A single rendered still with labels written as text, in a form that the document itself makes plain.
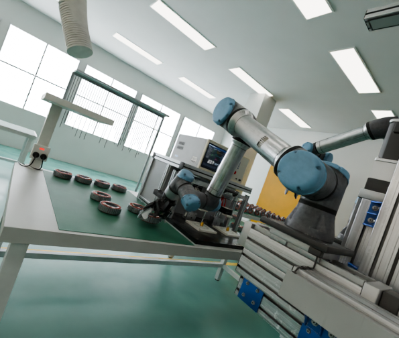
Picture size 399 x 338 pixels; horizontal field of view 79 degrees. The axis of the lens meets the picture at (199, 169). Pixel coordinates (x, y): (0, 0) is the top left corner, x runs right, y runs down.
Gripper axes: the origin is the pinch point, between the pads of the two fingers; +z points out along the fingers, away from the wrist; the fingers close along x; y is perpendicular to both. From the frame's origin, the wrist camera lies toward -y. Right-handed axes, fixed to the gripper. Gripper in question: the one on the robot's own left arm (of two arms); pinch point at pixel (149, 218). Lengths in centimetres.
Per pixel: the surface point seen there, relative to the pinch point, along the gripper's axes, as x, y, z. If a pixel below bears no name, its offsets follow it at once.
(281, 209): 382, -161, 73
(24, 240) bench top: -52, 25, -6
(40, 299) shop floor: -24, -5, 92
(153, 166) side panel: 17, -56, 5
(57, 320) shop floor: -16, 12, 82
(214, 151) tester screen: 38, -38, -34
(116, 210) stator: -17.0, -3.0, 1.6
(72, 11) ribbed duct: -60, -120, -47
